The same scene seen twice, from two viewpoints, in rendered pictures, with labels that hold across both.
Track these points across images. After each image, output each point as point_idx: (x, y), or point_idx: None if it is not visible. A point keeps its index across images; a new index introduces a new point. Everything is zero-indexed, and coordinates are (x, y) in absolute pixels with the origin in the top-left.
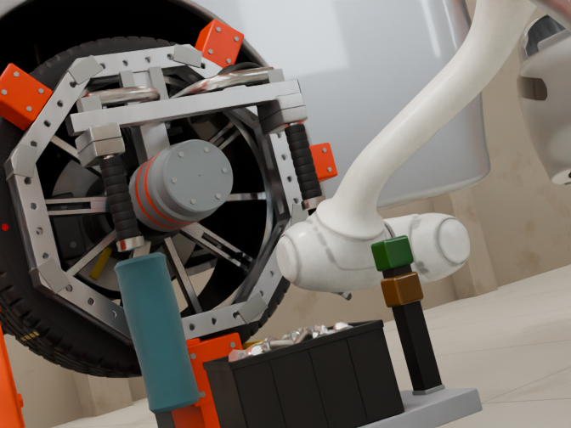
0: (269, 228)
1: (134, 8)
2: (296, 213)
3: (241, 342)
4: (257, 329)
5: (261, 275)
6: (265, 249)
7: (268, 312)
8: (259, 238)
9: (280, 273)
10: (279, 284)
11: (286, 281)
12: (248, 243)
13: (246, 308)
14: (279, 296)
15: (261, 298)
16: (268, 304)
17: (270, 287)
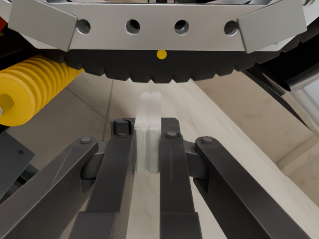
0: (233, 3)
1: None
2: (280, 13)
3: (42, 53)
4: (76, 68)
5: (114, 5)
6: (185, 3)
7: (105, 69)
8: (211, 0)
9: (144, 43)
10: (155, 66)
11: (166, 74)
12: (202, 0)
13: (32, 9)
14: (137, 74)
15: (70, 29)
16: (116, 63)
17: (105, 37)
